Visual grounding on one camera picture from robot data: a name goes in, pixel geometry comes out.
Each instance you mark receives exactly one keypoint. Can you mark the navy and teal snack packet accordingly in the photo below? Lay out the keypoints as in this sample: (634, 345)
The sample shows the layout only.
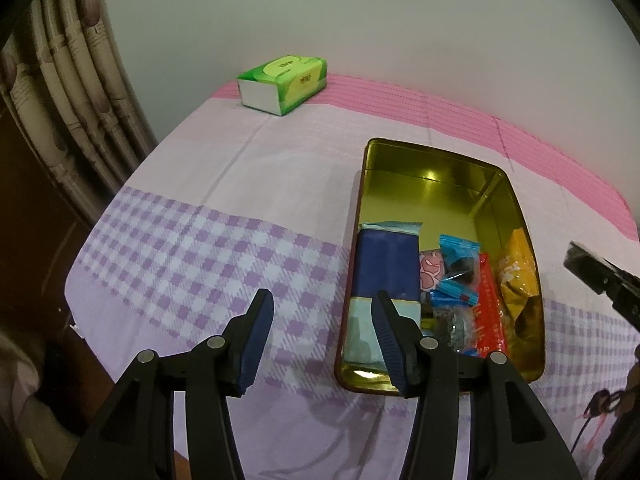
(387, 265)

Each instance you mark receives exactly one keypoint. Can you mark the beige patterned curtain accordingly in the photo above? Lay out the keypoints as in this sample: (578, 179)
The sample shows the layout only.
(70, 85)

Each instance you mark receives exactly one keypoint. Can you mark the gold and red tin box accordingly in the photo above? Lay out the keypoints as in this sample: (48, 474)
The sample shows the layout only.
(430, 185)

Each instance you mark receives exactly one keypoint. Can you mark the grey sesame snack packet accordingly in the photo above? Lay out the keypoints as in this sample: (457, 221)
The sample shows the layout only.
(452, 330)

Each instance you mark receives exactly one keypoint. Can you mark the red snack packet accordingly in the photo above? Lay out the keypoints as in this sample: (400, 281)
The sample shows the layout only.
(487, 305)

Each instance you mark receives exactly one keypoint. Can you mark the pink and purple checked bedsheet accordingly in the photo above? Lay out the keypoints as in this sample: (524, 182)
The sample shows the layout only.
(225, 200)

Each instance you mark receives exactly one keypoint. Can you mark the green tissue pack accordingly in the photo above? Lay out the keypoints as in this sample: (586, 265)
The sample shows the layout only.
(285, 82)

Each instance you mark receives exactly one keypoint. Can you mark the small blue candy packet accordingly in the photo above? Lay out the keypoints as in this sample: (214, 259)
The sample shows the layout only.
(457, 255)
(452, 295)

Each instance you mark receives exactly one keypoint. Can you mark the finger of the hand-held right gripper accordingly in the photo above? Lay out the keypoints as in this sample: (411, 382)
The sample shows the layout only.
(585, 262)

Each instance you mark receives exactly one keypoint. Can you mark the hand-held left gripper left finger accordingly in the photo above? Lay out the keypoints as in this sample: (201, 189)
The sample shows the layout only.
(255, 355)

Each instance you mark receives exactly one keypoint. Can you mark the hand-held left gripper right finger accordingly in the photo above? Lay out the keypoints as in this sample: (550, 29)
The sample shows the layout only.
(392, 355)

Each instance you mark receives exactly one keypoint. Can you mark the pink patterned cake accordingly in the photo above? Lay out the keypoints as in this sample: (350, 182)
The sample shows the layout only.
(431, 270)

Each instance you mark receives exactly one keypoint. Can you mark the orange-yellow nut snack packet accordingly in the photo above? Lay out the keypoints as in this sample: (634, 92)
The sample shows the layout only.
(520, 275)

